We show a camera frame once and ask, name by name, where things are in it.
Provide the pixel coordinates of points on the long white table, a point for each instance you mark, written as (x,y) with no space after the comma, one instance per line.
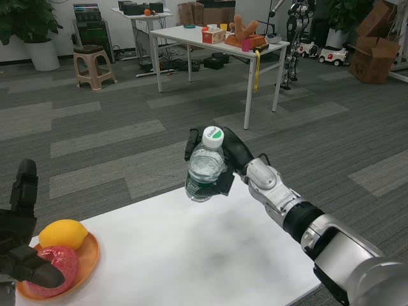
(178,33)

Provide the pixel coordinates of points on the black bag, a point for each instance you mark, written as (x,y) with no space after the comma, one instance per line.
(216,3)

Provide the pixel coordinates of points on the open cardboard box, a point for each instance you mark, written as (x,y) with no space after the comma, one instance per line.
(377,19)
(373,63)

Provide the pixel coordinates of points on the large brown cardboard box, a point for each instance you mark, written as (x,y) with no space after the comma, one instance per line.
(220,14)

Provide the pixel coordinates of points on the standing humanoid robot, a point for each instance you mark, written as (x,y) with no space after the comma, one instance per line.
(294,19)

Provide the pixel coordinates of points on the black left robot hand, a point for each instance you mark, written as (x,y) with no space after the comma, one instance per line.
(17,228)

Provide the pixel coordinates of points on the clear green-label water bottle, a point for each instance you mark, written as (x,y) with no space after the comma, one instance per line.
(204,165)

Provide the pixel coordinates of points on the orange plush toy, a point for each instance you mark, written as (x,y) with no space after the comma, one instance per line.
(240,27)

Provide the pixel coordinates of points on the yellow cup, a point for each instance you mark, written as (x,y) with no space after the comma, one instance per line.
(223,27)

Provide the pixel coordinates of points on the black equipment cabinet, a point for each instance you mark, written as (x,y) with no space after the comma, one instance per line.
(94,32)

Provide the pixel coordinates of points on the orange tissue box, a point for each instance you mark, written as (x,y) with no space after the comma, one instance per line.
(214,37)

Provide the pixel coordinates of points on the black box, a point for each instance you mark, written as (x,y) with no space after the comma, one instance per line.
(216,61)

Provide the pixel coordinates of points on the beige plastic stool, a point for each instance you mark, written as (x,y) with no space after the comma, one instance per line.
(92,59)

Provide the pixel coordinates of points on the pink cup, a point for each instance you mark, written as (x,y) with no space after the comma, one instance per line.
(246,45)

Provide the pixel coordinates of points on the white standing desk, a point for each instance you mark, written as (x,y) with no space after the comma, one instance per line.
(130,16)

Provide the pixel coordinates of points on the orange plastic plate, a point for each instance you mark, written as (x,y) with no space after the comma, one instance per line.
(90,255)

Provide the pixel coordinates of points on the yellow tape measure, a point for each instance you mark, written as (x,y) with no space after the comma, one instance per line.
(257,70)

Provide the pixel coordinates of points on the white grey desk device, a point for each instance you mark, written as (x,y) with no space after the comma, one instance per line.
(273,38)

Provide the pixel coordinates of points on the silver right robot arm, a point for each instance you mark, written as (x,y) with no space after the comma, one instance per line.
(334,242)

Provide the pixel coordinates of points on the brown paper bag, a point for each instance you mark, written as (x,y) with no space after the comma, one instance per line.
(197,13)
(185,14)

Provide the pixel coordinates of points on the green leafy plant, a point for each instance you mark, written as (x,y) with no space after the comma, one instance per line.
(347,12)
(27,19)

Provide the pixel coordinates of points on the small black equipment case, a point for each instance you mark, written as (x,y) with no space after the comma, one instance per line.
(156,7)

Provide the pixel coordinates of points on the white toy car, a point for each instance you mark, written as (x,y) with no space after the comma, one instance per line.
(333,55)
(309,49)

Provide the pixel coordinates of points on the orange ball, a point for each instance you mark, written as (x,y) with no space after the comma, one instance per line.
(147,12)

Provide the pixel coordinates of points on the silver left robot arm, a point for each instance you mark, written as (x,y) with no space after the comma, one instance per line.
(6,291)

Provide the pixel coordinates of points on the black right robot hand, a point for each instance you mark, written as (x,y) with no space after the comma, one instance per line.
(237,153)

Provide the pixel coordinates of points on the orange tray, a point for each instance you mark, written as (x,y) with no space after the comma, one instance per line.
(258,40)

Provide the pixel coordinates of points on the yellow lemon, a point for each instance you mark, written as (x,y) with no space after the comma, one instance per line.
(62,234)

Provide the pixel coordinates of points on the red apple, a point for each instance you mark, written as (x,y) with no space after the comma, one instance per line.
(67,261)

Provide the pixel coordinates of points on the teal round lid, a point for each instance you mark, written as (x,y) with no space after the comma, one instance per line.
(189,26)

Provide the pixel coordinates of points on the white plant pot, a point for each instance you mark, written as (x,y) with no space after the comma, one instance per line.
(337,39)
(42,55)

